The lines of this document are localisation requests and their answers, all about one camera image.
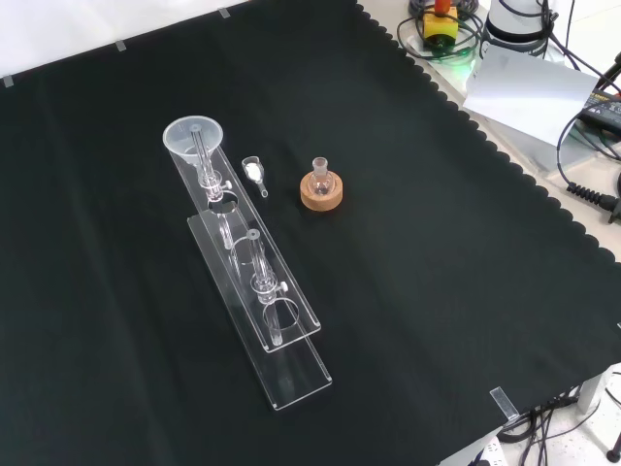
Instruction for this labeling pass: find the thick black cable with plug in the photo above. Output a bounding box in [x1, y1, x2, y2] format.
[555, 107, 621, 216]

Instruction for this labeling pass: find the white bench leg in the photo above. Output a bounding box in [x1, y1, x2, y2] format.
[576, 371, 608, 415]

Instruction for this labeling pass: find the clear acrylic funnel stand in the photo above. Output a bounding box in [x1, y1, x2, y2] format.
[167, 124, 334, 414]

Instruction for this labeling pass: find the black power adapter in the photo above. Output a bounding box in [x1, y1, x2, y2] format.
[579, 89, 621, 138]

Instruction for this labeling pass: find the yellow stop button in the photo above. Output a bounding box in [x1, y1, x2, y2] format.
[422, 0, 459, 50]

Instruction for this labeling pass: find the small round-bottom glass flask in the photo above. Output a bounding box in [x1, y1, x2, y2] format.
[308, 156, 335, 198]

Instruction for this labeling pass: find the white power strip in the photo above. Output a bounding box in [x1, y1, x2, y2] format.
[466, 435, 507, 466]

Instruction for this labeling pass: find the black floor cable bundle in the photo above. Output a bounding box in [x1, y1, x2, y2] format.
[498, 369, 621, 466]

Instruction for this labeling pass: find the pale board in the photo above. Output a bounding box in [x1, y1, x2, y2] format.
[462, 42, 602, 148]

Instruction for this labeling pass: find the black bench cloth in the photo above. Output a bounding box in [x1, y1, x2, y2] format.
[0, 0, 621, 466]

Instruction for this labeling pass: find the glass weighing funnel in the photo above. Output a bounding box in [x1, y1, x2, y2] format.
[241, 155, 270, 199]

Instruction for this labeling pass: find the clear plastic funnel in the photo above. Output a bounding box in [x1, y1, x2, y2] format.
[162, 115, 237, 250]

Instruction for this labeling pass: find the cork ring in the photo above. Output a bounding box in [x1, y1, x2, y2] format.
[299, 172, 345, 213]

